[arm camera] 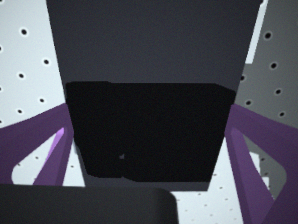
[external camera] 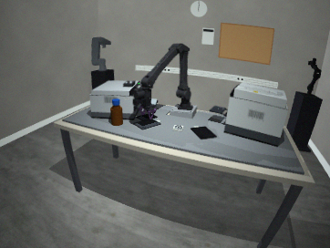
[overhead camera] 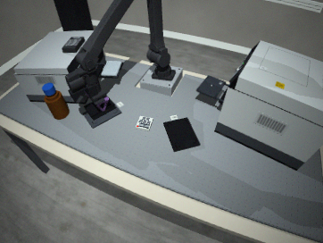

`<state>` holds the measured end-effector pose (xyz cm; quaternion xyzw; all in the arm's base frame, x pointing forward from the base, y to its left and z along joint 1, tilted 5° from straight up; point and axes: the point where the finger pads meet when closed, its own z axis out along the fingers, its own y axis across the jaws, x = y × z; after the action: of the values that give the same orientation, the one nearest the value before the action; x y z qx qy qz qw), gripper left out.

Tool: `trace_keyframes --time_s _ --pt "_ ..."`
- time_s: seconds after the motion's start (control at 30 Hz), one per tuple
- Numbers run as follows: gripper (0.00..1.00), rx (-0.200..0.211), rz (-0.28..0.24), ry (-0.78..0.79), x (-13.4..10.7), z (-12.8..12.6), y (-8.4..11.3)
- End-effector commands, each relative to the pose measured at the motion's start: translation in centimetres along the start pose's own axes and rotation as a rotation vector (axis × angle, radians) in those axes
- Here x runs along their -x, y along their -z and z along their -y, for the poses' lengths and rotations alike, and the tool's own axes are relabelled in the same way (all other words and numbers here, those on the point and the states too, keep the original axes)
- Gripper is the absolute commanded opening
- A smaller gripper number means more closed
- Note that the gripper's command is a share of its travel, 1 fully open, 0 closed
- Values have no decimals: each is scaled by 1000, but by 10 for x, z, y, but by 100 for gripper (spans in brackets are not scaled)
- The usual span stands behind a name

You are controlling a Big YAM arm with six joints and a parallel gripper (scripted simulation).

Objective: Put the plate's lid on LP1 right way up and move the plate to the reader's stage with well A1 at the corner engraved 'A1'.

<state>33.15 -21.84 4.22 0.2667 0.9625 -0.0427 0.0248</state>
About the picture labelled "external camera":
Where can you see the brown bottle with blue cap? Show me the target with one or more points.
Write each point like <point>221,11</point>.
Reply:
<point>116,113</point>

